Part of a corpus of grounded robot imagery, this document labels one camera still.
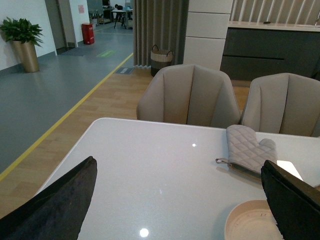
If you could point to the beige round plate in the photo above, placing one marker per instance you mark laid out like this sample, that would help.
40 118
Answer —
251 220

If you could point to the green potted plant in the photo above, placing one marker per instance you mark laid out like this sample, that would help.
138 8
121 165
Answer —
21 30

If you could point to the beige right dining chair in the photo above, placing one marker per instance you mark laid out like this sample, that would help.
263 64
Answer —
283 103

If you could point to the grey pleated curtain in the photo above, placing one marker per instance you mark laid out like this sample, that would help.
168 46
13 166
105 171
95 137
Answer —
162 23

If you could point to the red bin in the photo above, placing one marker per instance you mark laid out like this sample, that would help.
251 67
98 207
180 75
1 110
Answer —
87 33

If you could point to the beige left dining chair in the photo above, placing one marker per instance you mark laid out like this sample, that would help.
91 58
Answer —
190 94

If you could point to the woven basket with handles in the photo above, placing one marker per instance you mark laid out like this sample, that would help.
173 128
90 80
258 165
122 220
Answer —
160 58

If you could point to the distant desk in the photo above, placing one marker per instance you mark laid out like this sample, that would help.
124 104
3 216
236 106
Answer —
123 16

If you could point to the beige dining chair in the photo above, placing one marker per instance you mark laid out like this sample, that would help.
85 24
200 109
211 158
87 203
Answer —
283 103
190 94

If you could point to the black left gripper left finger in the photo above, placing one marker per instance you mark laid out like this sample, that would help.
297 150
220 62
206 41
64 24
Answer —
58 211

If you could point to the grey quilted oven mitt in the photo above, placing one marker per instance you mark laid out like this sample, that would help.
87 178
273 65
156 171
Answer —
245 153

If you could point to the dark grey kitchen counter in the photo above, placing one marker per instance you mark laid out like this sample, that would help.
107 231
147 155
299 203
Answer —
255 50

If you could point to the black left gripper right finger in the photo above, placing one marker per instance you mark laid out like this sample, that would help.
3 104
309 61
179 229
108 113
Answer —
294 204

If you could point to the gold plant pot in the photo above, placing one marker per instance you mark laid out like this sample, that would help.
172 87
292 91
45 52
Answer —
27 54

